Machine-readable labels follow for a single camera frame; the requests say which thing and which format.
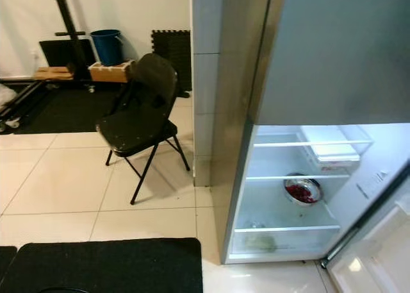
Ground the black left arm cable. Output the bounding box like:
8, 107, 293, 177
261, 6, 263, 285
38, 286, 92, 293

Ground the black metal rack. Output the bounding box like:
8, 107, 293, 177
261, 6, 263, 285
0, 0, 98, 130

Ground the black gym floor mat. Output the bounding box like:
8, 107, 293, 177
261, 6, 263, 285
0, 83, 126, 135

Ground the black flat board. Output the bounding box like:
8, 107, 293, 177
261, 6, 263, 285
38, 40, 95, 69

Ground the blue bucket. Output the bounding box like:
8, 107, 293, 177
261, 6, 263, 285
90, 29, 123, 66

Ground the crumpled white plastic bag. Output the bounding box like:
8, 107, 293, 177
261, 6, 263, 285
0, 85, 17, 109

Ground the white edged glass shelf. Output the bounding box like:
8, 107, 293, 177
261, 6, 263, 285
245, 174, 347, 182
233, 225, 341, 235
253, 139, 375, 149

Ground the stainless steel fridge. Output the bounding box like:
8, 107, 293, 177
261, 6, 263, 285
208, 0, 410, 265

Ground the flat wooden dolly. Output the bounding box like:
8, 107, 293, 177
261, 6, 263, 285
34, 67, 76, 81

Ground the white fridge tray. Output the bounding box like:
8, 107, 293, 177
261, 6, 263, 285
298, 123, 375, 169

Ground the steel fridge main door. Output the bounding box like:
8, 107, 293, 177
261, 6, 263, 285
320, 174, 410, 293

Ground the green vegetable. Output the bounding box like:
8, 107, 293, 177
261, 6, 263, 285
243, 234, 280, 254

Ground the black foam puzzle tile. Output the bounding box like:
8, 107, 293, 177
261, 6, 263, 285
152, 29, 193, 92

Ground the wooden crate on wheels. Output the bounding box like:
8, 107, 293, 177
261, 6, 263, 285
88, 60, 135, 83

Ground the steel bowl red food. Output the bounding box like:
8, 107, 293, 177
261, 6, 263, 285
282, 173, 324, 206

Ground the black folding chair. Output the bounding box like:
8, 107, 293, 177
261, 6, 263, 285
96, 53, 192, 205

